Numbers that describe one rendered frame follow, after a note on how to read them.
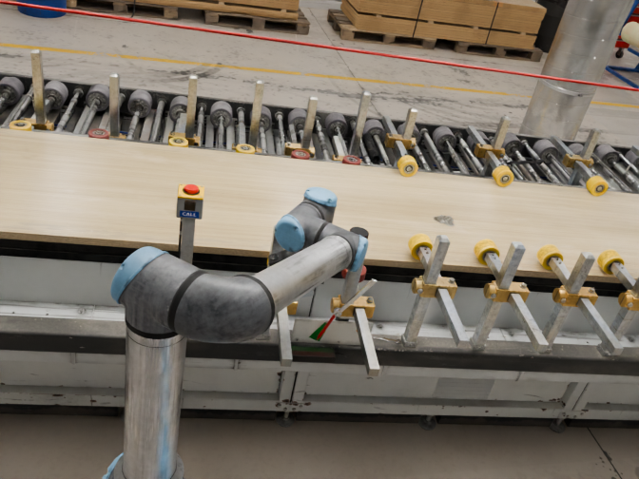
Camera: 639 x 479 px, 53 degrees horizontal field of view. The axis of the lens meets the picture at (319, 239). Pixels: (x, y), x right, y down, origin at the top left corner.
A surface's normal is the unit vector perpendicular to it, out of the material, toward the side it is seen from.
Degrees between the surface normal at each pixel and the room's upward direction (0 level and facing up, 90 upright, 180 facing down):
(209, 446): 0
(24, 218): 0
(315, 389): 90
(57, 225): 0
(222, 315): 59
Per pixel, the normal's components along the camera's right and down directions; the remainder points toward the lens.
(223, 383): 0.11, 0.57
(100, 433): 0.17, -0.82
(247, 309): 0.61, -0.08
